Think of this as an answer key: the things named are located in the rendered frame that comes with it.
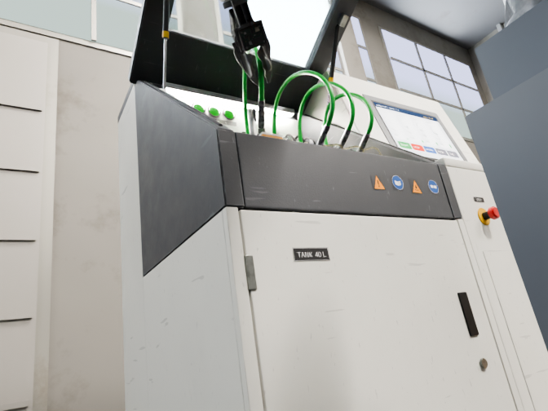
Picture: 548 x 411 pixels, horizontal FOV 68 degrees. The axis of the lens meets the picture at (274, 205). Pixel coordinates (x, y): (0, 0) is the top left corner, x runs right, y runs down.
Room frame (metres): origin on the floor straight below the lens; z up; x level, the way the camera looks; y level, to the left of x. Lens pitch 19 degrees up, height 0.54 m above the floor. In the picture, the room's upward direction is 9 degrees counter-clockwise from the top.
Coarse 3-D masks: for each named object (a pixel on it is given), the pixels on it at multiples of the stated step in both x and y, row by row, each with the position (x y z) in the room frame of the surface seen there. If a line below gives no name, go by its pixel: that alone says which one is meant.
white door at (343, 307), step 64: (256, 256) 0.70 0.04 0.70; (320, 256) 0.78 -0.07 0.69; (384, 256) 0.88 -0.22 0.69; (448, 256) 1.00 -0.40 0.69; (256, 320) 0.69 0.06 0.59; (320, 320) 0.77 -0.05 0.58; (384, 320) 0.85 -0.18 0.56; (448, 320) 0.96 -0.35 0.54; (320, 384) 0.75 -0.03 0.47; (384, 384) 0.83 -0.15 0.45; (448, 384) 0.93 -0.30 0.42
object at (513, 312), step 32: (320, 96) 1.42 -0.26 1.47; (384, 96) 1.50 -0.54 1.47; (416, 96) 1.66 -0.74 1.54; (352, 128) 1.32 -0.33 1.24; (448, 128) 1.67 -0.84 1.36; (480, 192) 1.14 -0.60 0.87; (480, 224) 1.11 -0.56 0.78; (480, 256) 1.08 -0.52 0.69; (512, 256) 1.16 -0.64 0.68; (512, 288) 1.13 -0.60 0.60; (512, 320) 1.10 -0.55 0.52; (512, 352) 1.08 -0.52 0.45; (544, 352) 1.15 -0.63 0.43; (544, 384) 1.13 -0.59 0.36
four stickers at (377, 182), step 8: (376, 176) 0.90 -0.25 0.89; (392, 176) 0.93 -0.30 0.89; (400, 176) 0.95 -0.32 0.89; (376, 184) 0.90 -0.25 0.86; (384, 184) 0.91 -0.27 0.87; (400, 184) 0.94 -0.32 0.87; (416, 184) 0.98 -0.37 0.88; (432, 184) 1.01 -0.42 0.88; (416, 192) 0.97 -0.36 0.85; (432, 192) 1.01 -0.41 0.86
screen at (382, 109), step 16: (368, 96) 1.43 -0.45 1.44; (384, 112) 1.44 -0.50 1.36; (400, 112) 1.51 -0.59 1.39; (416, 112) 1.58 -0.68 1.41; (384, 128) 1.39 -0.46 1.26; (400, 128) 1.45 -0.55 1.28; (416, 128) 1.51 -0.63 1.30; (432, 128) 1.59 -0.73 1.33; (400, 144) 1.39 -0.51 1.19; (416, 144) 1.45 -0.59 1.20; (432, 144) 1.52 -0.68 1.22; (448, 144) 1.59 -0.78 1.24; (464, 160) 1.60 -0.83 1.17
